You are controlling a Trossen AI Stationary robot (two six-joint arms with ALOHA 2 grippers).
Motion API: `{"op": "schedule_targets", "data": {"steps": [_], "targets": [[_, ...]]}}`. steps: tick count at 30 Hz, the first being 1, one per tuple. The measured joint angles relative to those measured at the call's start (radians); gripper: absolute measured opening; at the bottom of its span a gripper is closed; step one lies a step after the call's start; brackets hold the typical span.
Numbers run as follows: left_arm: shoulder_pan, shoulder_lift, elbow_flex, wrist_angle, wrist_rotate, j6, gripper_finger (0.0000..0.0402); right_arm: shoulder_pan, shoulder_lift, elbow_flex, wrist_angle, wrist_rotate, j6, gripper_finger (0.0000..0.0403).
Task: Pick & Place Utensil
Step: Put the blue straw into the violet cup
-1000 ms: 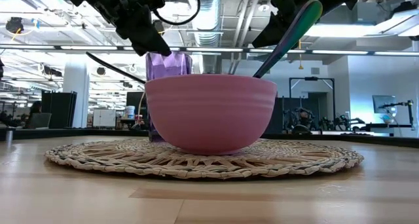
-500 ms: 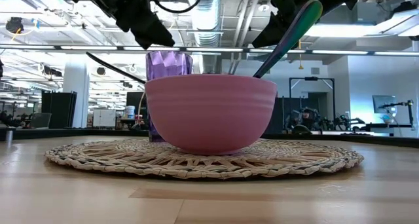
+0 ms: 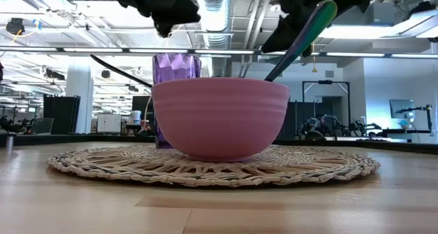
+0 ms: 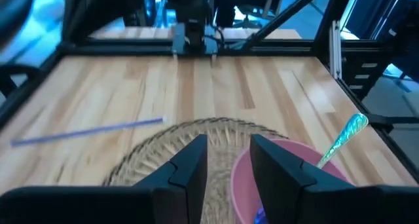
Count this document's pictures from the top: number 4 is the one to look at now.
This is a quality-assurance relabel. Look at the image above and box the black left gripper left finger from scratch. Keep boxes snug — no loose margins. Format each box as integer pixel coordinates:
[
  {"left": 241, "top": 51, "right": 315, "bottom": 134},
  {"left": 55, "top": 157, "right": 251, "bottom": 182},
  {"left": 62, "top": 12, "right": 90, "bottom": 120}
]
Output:
[{"left": 0, "top": 134, "right": 209, "bottom": 224}]

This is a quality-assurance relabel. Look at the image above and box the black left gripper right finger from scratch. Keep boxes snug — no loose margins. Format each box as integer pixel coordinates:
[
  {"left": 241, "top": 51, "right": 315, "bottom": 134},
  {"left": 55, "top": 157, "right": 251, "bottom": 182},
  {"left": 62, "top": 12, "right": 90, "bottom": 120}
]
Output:
[{"left": 249, "top": 134, "right": 419, "bottom": 224}]

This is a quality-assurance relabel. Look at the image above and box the pink plastic bowl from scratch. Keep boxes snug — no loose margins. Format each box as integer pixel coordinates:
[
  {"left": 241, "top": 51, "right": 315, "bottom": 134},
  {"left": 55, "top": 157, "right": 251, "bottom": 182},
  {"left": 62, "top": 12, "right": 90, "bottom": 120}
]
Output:
[{"left": 230, "top": 138, "right": 357, "bottom": 224}]

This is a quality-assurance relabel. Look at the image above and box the spoon with iridescent handle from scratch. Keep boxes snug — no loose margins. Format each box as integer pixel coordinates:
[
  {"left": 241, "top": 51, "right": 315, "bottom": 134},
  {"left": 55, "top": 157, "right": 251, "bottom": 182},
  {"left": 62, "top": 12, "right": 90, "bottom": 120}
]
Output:
[{"left": 253, "top": 112, "right": 370, "bottom": 224}]

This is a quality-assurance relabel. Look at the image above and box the purple drinking straw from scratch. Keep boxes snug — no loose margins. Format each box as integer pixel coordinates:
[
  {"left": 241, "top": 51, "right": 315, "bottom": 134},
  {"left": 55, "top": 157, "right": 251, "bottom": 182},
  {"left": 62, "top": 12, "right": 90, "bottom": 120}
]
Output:
[{"left": 9, "top": 117, "right": 165, "bottom": 148}]

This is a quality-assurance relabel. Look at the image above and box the round woven straw placemat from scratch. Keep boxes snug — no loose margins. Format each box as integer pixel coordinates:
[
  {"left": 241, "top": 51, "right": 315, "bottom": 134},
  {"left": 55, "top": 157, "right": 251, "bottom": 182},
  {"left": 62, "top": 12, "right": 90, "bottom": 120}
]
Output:
[{"left": 102, "top": 117, "right": 289, "bottom": 224}]

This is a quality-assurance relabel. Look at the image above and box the white aluminium extrusion bar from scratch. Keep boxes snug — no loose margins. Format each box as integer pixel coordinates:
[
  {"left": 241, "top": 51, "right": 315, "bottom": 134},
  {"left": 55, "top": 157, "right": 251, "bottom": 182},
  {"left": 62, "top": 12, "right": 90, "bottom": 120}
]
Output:
[{"left": 329, "top": 20, "right": 343, "bottom": 80}]

